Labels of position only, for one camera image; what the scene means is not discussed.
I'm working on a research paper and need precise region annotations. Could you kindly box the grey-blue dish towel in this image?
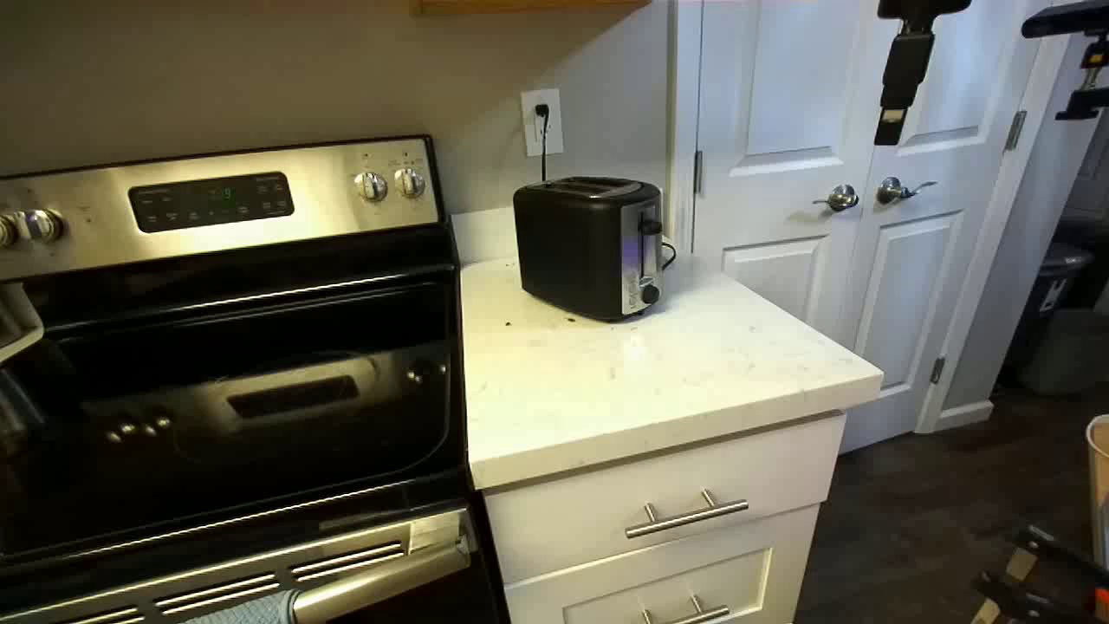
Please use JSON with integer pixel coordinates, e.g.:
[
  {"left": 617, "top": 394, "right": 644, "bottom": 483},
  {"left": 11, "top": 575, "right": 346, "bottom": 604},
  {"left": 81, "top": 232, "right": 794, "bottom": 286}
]
[{"left": 213, "top": 587, "right": 303, "bottom": 624}]

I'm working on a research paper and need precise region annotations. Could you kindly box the black two-slot toaster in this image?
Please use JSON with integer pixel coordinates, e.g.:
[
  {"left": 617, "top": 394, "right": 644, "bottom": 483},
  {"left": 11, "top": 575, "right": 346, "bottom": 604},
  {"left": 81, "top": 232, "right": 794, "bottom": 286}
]
[{"left": 511, "top": 173, "right": 680, "bottom": 325}]

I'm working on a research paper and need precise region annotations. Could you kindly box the silver oven door handle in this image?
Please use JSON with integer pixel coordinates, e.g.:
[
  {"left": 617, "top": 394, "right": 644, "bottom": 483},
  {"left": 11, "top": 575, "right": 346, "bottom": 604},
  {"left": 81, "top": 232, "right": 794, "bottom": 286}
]
[{"left": 287, "top": 535, "right": 480, "bottom": 624}]

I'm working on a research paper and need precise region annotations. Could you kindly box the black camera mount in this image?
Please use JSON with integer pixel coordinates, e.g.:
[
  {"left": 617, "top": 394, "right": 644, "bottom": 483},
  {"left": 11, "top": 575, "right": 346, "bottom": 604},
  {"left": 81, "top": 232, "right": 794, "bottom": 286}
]
[{"left": 1019, "top": 0, "right": 1109, "bottom": 125}]

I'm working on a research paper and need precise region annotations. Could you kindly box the black toaster power cord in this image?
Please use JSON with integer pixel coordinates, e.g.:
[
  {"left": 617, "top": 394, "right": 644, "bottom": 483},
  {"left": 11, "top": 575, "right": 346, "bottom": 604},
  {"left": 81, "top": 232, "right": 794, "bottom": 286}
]
[{"left": 526, "top": 99, "right": 556, "bottom": 186}]

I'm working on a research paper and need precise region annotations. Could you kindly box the white counter cabinet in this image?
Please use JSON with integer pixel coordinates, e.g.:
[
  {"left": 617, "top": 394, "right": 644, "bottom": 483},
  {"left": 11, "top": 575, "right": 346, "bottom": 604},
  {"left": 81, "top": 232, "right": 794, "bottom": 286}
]
[{"left": 483, "top": 408, "right": 852, "bottom": 624}]

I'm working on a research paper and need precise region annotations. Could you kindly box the white panelled closet door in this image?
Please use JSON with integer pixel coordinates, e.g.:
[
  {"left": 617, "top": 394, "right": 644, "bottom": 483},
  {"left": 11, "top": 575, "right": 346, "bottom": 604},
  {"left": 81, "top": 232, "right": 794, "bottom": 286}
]
[
  {"left": 697, "top": 0, "right": 878, "bottom": 352},
  {"left": 839, "top": 0, "right": 1070, "bottom": 459}
]

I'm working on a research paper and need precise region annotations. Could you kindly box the white deep drawer front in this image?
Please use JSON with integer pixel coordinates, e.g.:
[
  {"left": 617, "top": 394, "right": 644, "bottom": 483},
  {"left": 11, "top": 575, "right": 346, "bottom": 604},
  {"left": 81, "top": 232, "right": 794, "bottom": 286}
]
[{"left": 504, "top": 504, "right": 825, "bottom": 624}]

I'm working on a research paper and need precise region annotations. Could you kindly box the black clamp tool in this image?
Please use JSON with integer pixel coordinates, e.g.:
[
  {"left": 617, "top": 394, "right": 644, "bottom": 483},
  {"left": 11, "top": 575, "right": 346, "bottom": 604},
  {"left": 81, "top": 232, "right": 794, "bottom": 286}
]
[{"left": 967, "top": 522, "right": 1109, "bottom": 624}]

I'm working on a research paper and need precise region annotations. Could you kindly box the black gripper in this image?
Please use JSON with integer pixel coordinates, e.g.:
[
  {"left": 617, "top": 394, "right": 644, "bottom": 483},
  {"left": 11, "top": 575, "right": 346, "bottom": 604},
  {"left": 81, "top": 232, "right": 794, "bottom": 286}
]
[{"left": 869, "top": 14, "right": 939, "bottom": 148}]

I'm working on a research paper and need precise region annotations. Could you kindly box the dark trash bin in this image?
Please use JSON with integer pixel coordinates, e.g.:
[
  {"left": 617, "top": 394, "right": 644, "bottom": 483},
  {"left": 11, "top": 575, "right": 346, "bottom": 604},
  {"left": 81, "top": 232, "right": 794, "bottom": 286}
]
[{"left": 1011, "top": 238, "right": 1109, "bottom": 401}]

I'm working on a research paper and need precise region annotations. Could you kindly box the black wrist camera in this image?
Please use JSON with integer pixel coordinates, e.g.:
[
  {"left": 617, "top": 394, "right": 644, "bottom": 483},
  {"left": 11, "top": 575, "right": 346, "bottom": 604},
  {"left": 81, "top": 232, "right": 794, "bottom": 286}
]
[{"left": 873, "top": 0, "right": 974, "bottom": 21}]

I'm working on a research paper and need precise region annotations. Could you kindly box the white wall outlet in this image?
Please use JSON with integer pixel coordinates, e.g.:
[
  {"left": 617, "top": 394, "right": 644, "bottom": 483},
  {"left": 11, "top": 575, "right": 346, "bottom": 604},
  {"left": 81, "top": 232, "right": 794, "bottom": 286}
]
[{"left": 518, "top": 86, "right": 570, "bottom": 159}]

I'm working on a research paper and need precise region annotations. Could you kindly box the silver door lever handle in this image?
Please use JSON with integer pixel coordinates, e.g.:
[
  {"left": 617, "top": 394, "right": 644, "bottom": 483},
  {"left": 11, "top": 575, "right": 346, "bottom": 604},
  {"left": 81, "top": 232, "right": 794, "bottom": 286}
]
[
  {"left": 810, "top": 181, "right": 866, "bottom": 218},
  {"left": 873, "top": 173, "right": 939, "bottom": 212}
]

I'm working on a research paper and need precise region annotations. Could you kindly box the silver drawer bar handle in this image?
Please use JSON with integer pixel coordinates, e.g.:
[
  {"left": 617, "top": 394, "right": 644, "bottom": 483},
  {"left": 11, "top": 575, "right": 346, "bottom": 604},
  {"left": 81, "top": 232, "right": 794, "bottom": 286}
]
[
  {"left": 639, "top": 593, "right": 736, "bottom": 624},
  {"left": 621, "top": 489, "right": 754, "bottom": 544}
]

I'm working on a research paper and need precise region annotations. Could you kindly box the stainless steel electric stove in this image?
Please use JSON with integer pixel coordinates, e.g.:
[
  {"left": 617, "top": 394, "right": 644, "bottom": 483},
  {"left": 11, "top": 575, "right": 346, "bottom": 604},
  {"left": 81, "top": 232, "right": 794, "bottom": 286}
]
[{"left": 0, "top": 133, "right": 480, "bottom": 624}]

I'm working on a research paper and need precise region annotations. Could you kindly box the white shallow drawer front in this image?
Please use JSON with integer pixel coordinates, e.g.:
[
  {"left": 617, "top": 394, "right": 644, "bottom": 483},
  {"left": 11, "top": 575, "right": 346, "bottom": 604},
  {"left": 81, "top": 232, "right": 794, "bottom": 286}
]
[{"left": 483, "top": 414, "right": 850, "bottom": 588}]

